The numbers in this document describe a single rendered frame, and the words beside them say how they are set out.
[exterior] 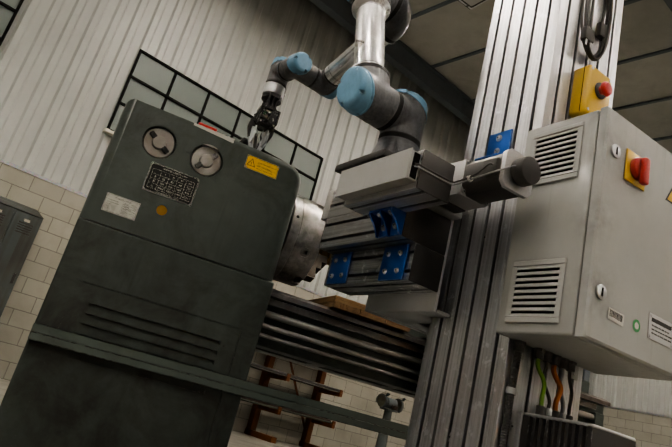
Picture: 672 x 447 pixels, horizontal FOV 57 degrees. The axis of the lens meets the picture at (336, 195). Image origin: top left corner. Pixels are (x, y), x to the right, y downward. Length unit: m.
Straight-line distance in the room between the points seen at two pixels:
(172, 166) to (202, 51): 8.23
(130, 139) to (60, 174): 6.92
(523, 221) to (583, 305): 0.25
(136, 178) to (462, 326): 1.02
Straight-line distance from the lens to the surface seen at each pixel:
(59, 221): 8.69
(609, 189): 1.30
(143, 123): 1.94
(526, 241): 1.33
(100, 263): 1.84
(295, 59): 2.11
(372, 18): 1.82
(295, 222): 2.09
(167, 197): 1.89
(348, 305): 2.10
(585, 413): 2.72
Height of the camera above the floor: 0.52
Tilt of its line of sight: 19 degrees up
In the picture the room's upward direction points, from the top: 15 degrees clockwise
